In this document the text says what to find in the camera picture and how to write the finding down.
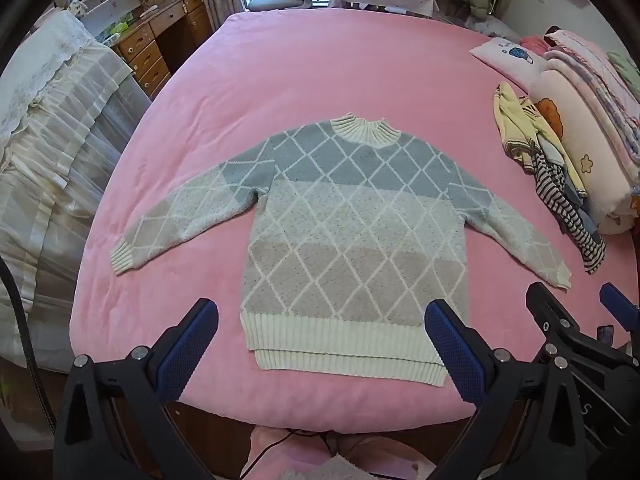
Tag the wooden desk with drawers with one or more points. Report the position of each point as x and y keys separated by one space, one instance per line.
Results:
x=150 y=45

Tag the red pink garment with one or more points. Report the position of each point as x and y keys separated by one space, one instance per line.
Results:
x=534 y=44

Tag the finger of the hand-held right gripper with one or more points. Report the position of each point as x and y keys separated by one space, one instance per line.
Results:
x=617 y=305
x=547 y=310

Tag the white printed pillow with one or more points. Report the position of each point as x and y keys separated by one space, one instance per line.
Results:
x=510 y=60

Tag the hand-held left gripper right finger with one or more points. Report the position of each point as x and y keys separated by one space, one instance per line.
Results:
x=455 y=355

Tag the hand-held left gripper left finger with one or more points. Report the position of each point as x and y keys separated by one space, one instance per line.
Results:
x=187 y=350

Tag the pink bed blanket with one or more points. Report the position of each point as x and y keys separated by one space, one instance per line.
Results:
x=350 y=60

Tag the white lace cover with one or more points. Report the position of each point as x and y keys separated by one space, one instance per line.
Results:
x=55 y=135

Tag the yellow garment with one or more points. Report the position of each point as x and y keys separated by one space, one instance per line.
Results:
x=515 y=125

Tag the pink rolled printed blanket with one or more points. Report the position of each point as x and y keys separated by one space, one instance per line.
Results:
x=590 y=145

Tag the grey diamond pattern knit sweater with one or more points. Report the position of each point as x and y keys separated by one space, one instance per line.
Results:
x=350 y=240

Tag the stack of folded blankets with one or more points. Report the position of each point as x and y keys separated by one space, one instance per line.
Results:
x=595 y=70

